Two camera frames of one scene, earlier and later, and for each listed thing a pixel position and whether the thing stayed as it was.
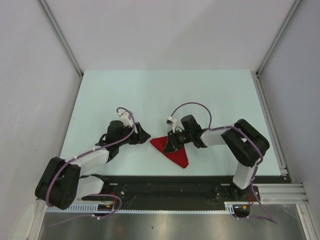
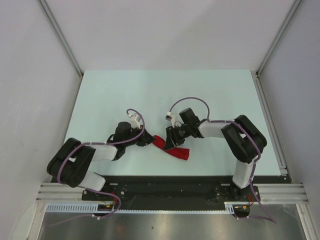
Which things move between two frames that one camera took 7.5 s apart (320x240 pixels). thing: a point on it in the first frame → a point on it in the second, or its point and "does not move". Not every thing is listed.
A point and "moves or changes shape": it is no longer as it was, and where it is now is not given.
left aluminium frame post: (57, 30) does not move
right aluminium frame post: (291, 13) does not move
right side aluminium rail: (270, 124) does not move
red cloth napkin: (179, 157) moves or changes shape
